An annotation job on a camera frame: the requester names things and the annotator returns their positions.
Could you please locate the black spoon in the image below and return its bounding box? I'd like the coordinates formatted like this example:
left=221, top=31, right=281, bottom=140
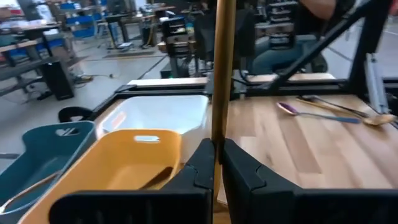
left=295, top=94, right=371, bottom=118

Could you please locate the gold spoon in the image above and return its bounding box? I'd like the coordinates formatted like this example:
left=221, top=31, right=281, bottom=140
left=210, top=0, right=238, bottom=203
left=303, top=98, right=398, bottom=127

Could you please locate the teal plastic bin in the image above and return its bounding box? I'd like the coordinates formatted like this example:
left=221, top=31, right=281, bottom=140
left=0, top=120, right=98, bottom=224

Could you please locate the white plastic bin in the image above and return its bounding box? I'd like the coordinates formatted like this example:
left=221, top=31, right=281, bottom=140
left=95, top=95, right=215, bottom=162

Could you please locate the silver bracket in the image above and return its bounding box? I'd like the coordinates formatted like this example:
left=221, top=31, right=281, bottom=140
left=364, top=52, right=391, bottom=115

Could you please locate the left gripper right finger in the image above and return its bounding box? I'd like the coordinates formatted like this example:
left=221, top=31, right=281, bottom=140
left=221, top=138, right=340, bottom=224

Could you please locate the blue storage bin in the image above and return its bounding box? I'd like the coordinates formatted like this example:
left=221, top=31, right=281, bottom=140
left=64, top=14, right=104, bottom=40

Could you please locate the person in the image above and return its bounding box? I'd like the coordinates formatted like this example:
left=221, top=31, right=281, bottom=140
left=248, top=0, right=357, bottom=75

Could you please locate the black computer tower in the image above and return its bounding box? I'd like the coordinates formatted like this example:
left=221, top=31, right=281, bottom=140
left=41, top=58, right=76, bottom=101

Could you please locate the orange plastic bin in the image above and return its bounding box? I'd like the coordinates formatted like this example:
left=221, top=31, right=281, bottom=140
left=17, top=128, right=183, bottom=224

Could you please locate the wooden workbench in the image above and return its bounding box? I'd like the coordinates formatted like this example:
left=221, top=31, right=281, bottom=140
left=0, top=20, right=74, bottom=94

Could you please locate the black drawer unit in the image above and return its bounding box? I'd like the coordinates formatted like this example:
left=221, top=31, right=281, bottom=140
left=160, top=16, right=197, bottom=60

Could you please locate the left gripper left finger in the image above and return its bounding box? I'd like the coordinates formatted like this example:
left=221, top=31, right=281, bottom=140
left=133, top=138, right=216, bottom=224

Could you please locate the iridescent rainbow spoon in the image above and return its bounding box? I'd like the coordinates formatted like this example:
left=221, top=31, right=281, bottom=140
left=275, top=101, right=361, bottom=124

